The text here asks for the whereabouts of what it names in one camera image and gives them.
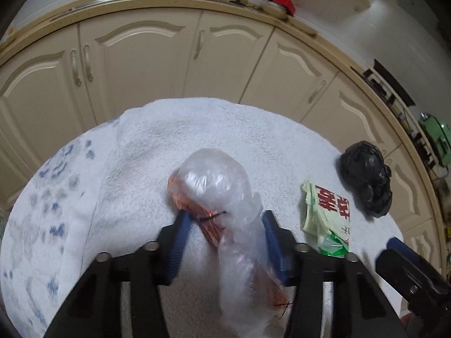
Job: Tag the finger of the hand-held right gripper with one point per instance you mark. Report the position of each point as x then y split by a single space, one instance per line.
396 243
405 274

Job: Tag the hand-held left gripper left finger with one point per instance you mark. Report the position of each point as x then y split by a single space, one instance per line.
178 250

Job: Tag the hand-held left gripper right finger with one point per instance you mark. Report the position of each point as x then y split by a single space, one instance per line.
278 250

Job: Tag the clear plastic bag orange contents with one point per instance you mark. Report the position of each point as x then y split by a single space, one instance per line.
211 183

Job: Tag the green wrapper red print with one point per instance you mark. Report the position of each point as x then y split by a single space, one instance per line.
324 214

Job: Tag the crumpled black plastic bag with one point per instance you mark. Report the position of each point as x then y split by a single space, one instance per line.
368 176

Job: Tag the white towel covered round table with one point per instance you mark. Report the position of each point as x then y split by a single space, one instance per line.
246 141

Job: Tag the green electric cooker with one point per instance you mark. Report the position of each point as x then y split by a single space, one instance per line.
437 137

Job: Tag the black glass gas stove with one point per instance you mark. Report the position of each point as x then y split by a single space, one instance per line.
405 119

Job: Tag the floral printed towel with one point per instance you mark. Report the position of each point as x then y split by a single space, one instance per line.
53 190

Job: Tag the cream base cabinets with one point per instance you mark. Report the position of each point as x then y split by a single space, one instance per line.
141 63

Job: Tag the red pot lid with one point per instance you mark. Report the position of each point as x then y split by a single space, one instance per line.
282 2

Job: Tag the stainless steel sink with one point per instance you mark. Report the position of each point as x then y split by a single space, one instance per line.
116 0

